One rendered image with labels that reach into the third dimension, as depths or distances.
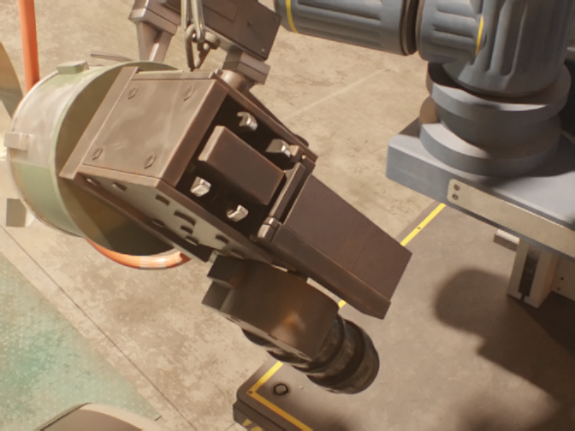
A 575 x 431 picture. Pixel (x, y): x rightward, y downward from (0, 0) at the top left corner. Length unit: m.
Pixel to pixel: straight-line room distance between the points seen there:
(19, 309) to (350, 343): 1.93
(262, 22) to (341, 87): 2.49
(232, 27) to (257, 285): 0.37
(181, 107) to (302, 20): 0.95
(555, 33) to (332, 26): 0.35
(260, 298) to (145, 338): 1.84
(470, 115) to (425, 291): 0.70
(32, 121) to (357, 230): 0.26
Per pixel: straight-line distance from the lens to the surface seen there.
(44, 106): 0.67
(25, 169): 0.68
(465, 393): 1.83
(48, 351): 2.41
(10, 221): 1.31
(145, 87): 0.58
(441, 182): 1.49
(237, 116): 0.52
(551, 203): 1.43
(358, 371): 0.69
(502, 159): 1.45
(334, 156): 2.99
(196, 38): 0.55
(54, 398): 2.31
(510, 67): 1.38
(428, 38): 1.39
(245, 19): 0.88
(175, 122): 0.51
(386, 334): 1.91
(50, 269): 2.65
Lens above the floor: 1.77
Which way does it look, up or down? 40 degrees down
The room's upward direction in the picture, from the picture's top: straight up
